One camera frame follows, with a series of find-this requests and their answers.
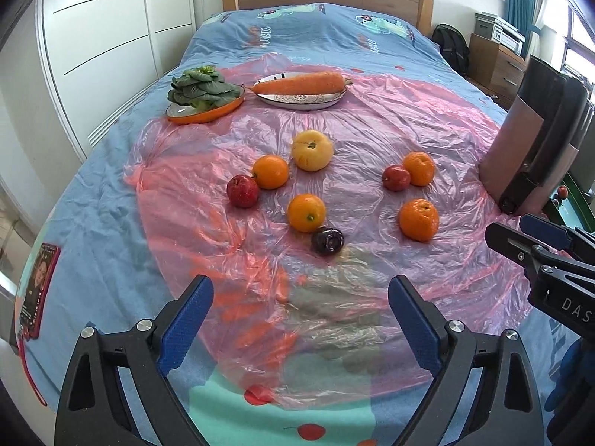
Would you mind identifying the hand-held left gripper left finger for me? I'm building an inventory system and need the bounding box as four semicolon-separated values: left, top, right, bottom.
55;275;215;446

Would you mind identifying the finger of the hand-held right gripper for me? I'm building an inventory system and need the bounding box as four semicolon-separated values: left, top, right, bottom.
520;213;595;263
484;221;559;280

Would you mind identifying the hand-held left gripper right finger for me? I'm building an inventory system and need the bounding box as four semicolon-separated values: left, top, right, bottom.
388;275;544;446

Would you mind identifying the green metal tray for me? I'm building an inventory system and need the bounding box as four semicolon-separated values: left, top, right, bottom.
546;167;595;242

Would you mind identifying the bumpy mandarin orange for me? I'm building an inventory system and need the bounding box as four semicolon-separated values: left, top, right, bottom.
402;151;436;187
398;199;440;243

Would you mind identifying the smooth orange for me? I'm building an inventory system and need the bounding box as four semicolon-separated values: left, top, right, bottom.
287;194;327;233
252;155;290;190

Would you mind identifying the person's right hand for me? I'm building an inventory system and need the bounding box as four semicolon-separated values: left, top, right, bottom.
545;337;595;446

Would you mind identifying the upright grey brown panel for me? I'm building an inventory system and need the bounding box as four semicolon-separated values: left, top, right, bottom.
479;55;595;217

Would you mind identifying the dark purple fruit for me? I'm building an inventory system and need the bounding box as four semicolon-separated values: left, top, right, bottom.
311;227;345;257

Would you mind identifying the phone in red case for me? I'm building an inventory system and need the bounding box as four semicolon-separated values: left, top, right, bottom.
14;242;61;341

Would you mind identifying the wooden dresser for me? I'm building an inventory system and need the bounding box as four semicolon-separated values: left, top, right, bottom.
467;32;531;98

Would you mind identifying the window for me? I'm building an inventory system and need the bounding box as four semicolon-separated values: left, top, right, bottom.
555;4;595;87

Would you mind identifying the yellow apple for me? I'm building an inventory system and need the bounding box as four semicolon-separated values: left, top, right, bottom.
291;130;334;172

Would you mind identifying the pink plastic sheet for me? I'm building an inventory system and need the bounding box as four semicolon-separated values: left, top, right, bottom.
123;53;540;410

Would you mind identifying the white printer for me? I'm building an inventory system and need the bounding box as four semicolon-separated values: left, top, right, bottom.
475;12;527;54

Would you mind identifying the black backpack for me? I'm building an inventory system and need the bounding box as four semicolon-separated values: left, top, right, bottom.
432;24;471;77

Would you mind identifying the orange oval plate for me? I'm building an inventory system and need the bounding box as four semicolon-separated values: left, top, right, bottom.
166;84;245;125

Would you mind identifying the teal window curtain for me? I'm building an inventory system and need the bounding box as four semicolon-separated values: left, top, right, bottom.
504;0;551;56

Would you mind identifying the green bok choy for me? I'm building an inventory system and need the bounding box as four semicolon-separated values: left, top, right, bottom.
167;66;242;111

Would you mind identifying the white patterned plate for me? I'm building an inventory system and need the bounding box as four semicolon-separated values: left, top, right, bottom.
253;73;348;111

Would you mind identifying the large carrot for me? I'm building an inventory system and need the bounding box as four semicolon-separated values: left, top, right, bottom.
252;71;354;96

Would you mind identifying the bed with blue sheet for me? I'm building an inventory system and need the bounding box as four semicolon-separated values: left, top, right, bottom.
9;2;595;446

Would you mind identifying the white wardrobe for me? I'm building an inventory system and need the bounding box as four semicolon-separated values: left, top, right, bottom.
35;0;196;159

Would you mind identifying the red phone strap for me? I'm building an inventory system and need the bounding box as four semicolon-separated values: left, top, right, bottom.
17;334;47;407

